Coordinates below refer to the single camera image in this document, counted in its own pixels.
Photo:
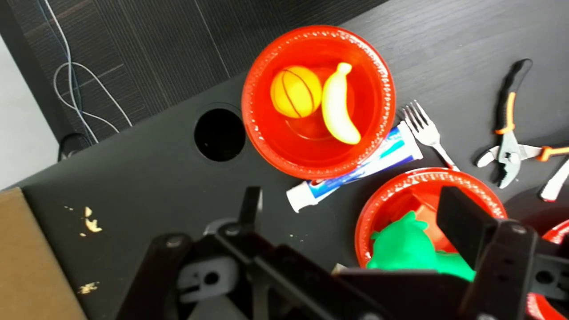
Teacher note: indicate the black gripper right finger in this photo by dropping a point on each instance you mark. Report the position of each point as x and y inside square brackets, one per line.
[465, 225]

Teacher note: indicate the large brown cardboard box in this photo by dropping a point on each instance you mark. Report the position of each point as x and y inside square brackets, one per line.
[33, 268]

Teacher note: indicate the green rubber toy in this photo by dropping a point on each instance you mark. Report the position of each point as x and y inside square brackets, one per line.
[410, 250]

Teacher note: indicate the yellow toy banana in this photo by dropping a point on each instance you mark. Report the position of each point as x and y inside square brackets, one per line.
[339, 108]

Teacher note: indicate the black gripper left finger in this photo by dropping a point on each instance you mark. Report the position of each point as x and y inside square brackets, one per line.
[250, 207]

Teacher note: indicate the white blue toothpaste tube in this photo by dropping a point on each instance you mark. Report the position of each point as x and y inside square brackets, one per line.
[367, 163]

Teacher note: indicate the orange wooden block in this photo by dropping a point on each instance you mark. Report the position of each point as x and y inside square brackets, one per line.
[428, 207]

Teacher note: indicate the toy orange fruit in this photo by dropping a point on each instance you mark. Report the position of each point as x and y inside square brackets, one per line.
[296, 92]

